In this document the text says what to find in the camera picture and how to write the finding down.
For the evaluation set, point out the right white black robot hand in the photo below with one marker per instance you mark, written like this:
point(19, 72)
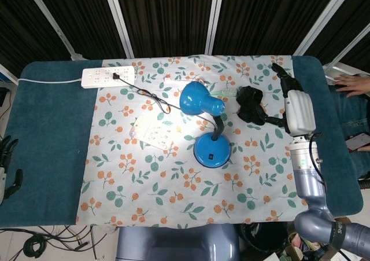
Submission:
point(299, 110)

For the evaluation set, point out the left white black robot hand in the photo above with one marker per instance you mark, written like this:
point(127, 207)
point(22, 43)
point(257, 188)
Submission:
point(6, 154)

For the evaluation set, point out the blue desk lamp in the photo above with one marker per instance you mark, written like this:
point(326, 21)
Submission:
point(212, 151)

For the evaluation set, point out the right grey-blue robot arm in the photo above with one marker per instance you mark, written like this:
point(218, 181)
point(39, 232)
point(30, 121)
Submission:
point(310, 183)

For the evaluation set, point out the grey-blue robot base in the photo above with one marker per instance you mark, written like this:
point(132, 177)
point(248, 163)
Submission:
point(176, 243)

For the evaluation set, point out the person's hand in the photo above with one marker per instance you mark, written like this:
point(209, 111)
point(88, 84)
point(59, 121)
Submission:
point(354, 84)

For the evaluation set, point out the teal table cover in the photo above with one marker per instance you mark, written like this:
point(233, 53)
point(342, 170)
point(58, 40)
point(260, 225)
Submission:
point(46, 145)

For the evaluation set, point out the person's leg in jeans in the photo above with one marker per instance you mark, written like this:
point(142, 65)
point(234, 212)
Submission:
point(354, 116)

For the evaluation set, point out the smartphone with red case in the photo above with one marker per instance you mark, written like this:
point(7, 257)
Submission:
point(358, 141)

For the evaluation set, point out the white power strip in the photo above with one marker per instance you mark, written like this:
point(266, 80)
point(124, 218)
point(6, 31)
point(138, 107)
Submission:
point(108, 77)

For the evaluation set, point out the black round bin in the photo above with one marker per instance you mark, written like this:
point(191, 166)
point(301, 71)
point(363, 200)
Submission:
point(263, 239)

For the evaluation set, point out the cardboard clutter pile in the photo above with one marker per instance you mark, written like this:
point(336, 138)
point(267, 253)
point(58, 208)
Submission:
point(306, 248)

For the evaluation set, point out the floral print tablecloth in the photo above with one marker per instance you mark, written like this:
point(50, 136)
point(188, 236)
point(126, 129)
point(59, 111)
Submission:
point(185, 191)

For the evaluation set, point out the blister card pack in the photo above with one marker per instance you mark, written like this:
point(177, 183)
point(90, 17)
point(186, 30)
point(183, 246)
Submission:
point(151, 133)

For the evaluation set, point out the white partition frame post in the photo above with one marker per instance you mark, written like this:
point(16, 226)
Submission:
point(120, 18)
point(53, 23)
point(348, 51)
point(323, 18)
point(215, 18)

